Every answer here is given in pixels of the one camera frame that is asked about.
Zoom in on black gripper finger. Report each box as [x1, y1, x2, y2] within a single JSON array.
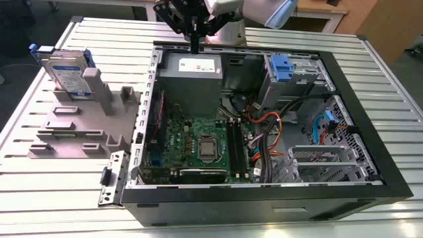
[[153, 0, 196, 54], [195, 11, 243, 54]]

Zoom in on hard disk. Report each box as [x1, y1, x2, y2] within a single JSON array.
[[28, 44, 97, 101]]

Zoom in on metal disk bay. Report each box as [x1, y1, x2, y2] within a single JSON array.
[[287, 145, 368, 183]]

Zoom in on blue plastic bay latch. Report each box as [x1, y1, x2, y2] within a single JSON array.
[[269, 55, 295, 83]]

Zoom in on grey power supply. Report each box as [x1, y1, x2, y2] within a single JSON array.
[[156, 52, 223, 120]]

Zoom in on metal drive cage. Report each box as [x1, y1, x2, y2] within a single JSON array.
[[257, 52, 334, 124]]

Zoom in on green motherboard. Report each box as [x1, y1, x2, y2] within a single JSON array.
[[144, 118, 263, 184]]

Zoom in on grey plastic parts rack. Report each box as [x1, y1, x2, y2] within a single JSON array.
[[25, 68, 143, 159]]

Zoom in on wooden cabinet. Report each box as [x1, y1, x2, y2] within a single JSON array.
[[334, 0, 423, 65]]

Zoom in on RAM slot white clips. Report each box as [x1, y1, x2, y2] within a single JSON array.
[[228, 118, 240, 178], [236, 118, 249, 178]]

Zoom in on silver CPU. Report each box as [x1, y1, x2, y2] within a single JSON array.
[[199, 141, 216, 156]]

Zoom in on metal socket cover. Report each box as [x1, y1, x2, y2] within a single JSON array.
[[197, 135, 219, 162]]

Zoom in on CPU socket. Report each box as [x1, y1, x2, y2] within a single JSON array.
[[196, 134, 221, 164]]

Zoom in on green RAM stick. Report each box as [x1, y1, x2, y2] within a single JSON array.
[[52, 132, 87, 138]]

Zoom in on black chair base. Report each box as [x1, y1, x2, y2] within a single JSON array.
[[403, 45, 423, 57]]

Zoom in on black graphics card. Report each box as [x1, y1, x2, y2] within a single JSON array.
[[171, 168, 228, 185]]

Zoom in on black open PC case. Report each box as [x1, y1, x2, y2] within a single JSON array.
[[120, 41, 415, 228]]

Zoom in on wooden desk white frame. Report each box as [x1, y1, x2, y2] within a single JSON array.
[[295, 4, 351, 34]]

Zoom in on yellow black supply wire bundle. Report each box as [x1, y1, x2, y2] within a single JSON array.
[[216, 103, 247, 120]]

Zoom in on orange yellow power wire bundle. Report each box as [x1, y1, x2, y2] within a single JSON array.
[[247, 111, 285, 157]]

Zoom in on thin grey wire bundle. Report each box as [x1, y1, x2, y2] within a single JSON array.
[[248, 132, 265, 151]]

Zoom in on blue data wire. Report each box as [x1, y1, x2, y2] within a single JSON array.
[[311, 110, 340, 145]]

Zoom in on black cable bundle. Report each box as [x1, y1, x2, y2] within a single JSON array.
[[259, 95, 332, 183]]

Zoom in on red orange disk power wire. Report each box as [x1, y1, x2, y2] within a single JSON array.
[[320, 123, 360, 144]]

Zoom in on metal card retention bracket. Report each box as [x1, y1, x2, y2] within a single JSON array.
[[97, 150, 132, 207]]

